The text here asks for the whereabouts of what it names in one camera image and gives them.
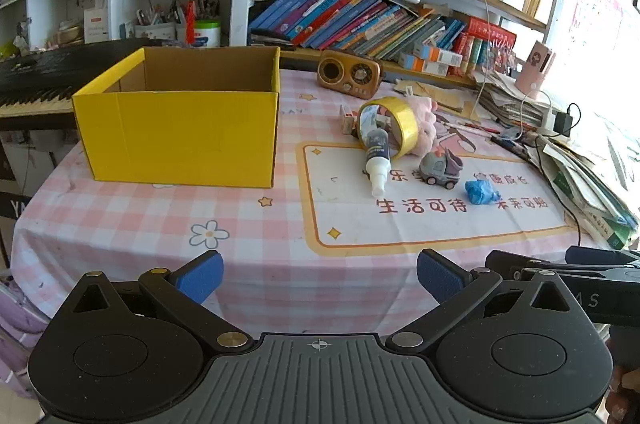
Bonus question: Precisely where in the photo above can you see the white jar with green lid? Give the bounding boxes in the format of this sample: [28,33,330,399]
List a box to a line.
[194,20,222,48]

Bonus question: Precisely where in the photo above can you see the brown retro radio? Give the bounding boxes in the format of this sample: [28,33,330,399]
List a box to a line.
[317,50,383,99]

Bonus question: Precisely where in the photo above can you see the orange white small carton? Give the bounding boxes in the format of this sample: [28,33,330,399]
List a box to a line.
[412,44,463,67]
[398,54,448,77]

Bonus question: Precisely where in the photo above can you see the bunch of pens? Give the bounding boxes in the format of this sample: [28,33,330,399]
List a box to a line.
[135,0,221,25]

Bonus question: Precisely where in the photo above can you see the grey purple toy car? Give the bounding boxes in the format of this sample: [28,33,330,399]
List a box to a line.
[419,148,463,191]

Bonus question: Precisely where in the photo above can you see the red pencil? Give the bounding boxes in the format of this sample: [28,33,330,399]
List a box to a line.
[442,121,497,131]

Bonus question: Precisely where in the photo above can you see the yellow tape roll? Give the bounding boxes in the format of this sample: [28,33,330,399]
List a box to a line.
[357,96,421,159]

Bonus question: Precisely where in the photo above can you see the pink plush toy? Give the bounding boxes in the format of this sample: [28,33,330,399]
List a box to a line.
[400,98,442,157]

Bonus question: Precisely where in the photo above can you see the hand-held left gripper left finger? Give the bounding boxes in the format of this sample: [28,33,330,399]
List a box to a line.
[65,250,253,352]

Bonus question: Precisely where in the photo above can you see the white box with red label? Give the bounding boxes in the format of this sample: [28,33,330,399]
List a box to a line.
[84,8,110,43]

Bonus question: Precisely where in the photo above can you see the brown paper envelopes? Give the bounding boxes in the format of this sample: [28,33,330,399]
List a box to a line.
[395,76,481,112]

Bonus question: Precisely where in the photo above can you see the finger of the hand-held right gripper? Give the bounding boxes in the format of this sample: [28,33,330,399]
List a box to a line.
[485,250,569,281]
[565,246,640,267]

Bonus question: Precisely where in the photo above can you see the row of blue picture books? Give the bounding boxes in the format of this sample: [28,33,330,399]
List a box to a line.
[249,0,468,62]

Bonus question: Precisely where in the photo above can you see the blue crumpled wrapper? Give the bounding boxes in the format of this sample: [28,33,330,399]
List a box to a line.
[464,179,502,206]

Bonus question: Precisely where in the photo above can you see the purple cloth bag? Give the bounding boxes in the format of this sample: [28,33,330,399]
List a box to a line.
[0,271,53,400]

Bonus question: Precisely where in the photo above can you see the yellow cardboard box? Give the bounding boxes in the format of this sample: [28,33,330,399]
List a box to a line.
[71,46,282,189]

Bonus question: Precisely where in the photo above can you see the pink checked tablecloth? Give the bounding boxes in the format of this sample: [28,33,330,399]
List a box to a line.
[10,66,608,340]

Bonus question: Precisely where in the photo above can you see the wall poster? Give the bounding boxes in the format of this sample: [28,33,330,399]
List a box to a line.
[570,0,640,69]

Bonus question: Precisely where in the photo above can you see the white pen holder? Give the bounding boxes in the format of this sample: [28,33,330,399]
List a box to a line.
[136,22,178,40]

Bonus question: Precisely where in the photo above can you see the red boxed book set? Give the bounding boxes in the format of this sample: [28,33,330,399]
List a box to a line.
[465,16,518,74]

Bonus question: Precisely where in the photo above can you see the black electronic keyboard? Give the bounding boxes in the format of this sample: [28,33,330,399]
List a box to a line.
[0,38,153,129]

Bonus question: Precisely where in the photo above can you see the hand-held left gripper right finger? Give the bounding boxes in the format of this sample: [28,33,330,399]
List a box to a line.
[382,249,576,352]

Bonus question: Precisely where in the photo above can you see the stack of loose papers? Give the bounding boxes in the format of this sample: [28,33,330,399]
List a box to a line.
[475,68,640,249]

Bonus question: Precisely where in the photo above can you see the person's right hand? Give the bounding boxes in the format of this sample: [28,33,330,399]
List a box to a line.
[606,364,640,424]

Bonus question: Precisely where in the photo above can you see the pink desk holder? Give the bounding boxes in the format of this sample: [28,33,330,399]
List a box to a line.
[515,40,557,97]

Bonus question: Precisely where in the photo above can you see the black power adapter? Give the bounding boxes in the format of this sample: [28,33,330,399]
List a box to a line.
[554,104,582,137]

